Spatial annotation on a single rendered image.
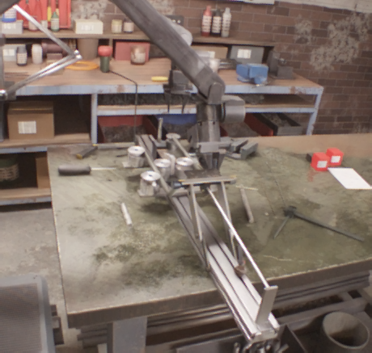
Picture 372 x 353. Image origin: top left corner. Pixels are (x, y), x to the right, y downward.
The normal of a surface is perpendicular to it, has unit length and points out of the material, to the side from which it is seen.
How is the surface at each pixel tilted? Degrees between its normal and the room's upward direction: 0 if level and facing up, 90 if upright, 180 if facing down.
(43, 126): 90
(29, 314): 0
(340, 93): 90
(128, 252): 0
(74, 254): 0
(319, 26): 90
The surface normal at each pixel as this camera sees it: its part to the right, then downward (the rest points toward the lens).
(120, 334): 0.33, 0.47
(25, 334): 0.10, -0.88
